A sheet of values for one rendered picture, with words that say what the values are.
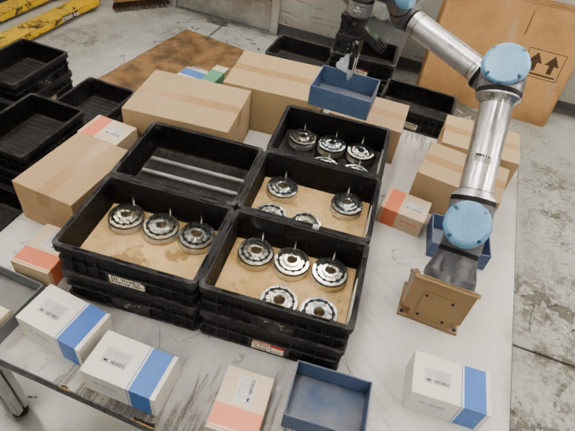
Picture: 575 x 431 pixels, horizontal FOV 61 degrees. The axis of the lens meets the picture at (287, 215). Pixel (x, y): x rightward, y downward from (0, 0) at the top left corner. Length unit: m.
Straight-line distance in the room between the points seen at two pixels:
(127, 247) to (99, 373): 0.36
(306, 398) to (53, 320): 0.68
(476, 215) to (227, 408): 0.77
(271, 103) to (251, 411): 1.23
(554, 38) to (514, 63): 2.74
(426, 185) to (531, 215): 1.58
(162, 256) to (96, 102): 1.61
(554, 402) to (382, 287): 1.17
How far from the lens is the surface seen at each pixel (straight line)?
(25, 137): 2.52
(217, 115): 1.82
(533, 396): 2.50
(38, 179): 1.68
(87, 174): 1.66
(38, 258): 1.56
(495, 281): 1.78
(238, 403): 1.24
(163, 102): 1.90
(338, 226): 1.55
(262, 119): 2.06
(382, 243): 1.72
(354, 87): 1.72
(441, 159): 1.91
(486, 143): 1.35
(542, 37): 4.12
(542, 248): 3.14
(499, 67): 1.39
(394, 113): 2.09
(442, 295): 1.45
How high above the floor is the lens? 1.91
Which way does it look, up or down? 45 degrees down
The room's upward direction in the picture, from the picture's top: 9 degrees clockwise
